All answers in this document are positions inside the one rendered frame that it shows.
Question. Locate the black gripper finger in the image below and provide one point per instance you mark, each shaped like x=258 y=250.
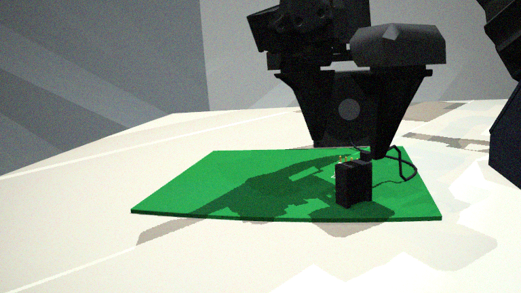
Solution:
x=313 y=91
x=388 y=95

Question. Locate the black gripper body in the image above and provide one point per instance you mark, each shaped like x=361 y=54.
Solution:
x=384 y=48

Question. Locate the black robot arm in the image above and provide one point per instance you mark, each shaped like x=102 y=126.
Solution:
x=279 y=28

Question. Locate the green circuit board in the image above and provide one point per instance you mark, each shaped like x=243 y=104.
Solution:
x=287 y=185

